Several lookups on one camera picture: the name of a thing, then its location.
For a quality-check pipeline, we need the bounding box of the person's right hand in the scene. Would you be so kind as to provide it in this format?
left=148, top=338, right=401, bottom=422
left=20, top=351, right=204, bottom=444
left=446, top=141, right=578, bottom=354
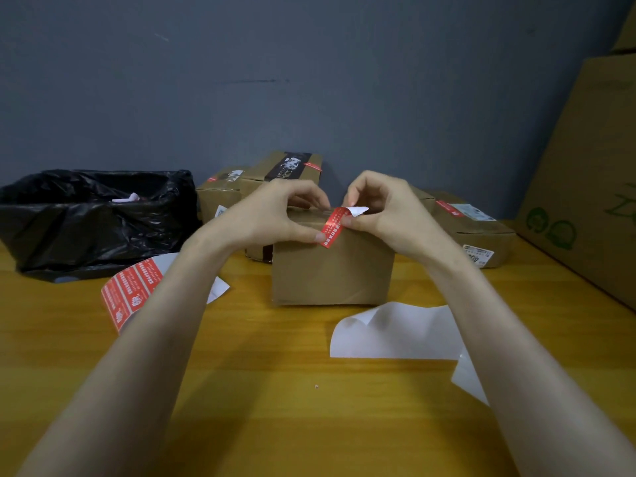
left=341, top=170, right=466, bottom=267

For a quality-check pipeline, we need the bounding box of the person's left hand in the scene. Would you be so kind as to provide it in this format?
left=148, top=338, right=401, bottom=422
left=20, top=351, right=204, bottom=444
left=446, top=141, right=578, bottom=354
left=186, top=178, right=331, bottom=257

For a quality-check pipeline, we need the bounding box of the small brown cardboard box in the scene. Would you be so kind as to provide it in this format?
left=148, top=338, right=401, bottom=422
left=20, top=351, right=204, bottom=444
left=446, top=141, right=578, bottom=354
left=409, top=185, right=437, bottom=214
left=272, top=207, right=396, bottom=307
left=196, top=167, right=249, bottom=224

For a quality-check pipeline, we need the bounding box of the box with black tape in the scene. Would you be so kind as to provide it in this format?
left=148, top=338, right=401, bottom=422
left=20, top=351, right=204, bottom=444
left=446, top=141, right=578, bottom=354
left=240, top=151, right=324, bottom=264

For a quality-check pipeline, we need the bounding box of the white barcode label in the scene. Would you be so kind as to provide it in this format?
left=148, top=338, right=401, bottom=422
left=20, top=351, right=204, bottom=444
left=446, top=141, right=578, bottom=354
left=450, top=203, right=497, bottom=222

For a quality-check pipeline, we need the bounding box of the long brown cardboard box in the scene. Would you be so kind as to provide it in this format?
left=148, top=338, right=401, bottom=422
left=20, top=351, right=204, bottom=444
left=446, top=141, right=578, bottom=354
left=427, top=191, right=517, bottom=269

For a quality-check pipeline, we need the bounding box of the white end label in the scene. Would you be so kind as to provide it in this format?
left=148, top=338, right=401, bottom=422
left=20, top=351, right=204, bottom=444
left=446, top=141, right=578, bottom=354
left=462, top=244, right=496, bottom=268

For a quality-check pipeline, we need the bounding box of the white backing paper strip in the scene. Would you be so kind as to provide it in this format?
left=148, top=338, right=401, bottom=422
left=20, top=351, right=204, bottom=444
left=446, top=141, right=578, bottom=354
left=329, top=301, right=490, bottom=407

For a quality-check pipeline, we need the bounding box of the red sticker label strip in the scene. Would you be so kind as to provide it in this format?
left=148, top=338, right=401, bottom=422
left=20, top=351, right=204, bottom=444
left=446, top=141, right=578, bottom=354
left=101, top=252, right=231, bottom=336

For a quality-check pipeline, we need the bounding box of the person's left forearm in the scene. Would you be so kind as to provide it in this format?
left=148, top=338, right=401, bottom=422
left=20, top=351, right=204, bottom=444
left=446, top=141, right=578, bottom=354
left=17, top=240, right=235, bottom=477

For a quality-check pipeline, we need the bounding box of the person's right forearm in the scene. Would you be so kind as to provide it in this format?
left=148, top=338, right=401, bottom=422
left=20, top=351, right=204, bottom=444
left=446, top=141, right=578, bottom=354
left=427, top=248, right=636, bottom=477

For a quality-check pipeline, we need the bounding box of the black plastic trash bag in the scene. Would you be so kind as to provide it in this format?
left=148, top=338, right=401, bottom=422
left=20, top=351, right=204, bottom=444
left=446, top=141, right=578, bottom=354
left=0, top=169, right=202, bottom=284

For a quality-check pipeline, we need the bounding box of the large green printed carton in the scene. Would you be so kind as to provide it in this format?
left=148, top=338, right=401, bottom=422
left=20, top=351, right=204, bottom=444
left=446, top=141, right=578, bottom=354
left=514, top=54, right=636, bottom=311
left=611, top=4, right=636, bottom=54

